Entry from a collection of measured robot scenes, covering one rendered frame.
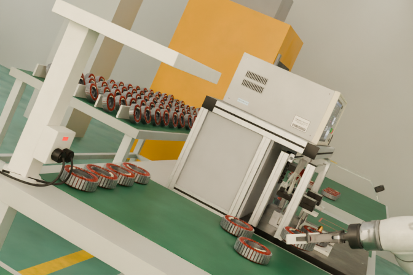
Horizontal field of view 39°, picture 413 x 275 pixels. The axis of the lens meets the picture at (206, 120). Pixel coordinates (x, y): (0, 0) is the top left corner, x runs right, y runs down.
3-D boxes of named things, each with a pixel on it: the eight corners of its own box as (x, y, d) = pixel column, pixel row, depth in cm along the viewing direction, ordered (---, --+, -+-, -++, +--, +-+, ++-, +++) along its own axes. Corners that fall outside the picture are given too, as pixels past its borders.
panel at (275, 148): (272, 202, 266) (300, 143, 264) (238, 218, 203) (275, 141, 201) (270, 201, 266) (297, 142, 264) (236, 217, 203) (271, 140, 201)
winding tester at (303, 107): (327, 145, 251) (347, 102, 249) (316, 144, 209) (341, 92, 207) (247, 108, 262) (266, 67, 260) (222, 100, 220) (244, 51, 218)
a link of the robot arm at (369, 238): (377, 219, 169) (356, 220, 171) (380, 251, 167) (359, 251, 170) (383, 219, 177) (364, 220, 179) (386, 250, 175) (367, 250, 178)
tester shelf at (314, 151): (330, 157, 261) (335, 148, 260) (314, 159, 196) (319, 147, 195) (244, 116, 273) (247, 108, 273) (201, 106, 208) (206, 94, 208)
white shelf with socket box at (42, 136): (157, 215, 170) (222, 73, 167) (99, 232, 135) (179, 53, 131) (62, 164, 180) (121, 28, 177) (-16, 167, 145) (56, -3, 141)
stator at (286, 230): (316, 251, 186) (321, 240, 186) (305, 253, 176) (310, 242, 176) (287, 235, 192) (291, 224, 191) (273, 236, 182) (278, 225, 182)
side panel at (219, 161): (234, 222, 205) (272, 139, 203) (232, 223, 202) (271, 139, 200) (167, 186, 213) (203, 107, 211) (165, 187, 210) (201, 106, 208)
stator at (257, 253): (227, 243, 174) (232, 232, 173) (255, 251, 179) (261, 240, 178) (243, 260, 164) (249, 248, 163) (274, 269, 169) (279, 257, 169)
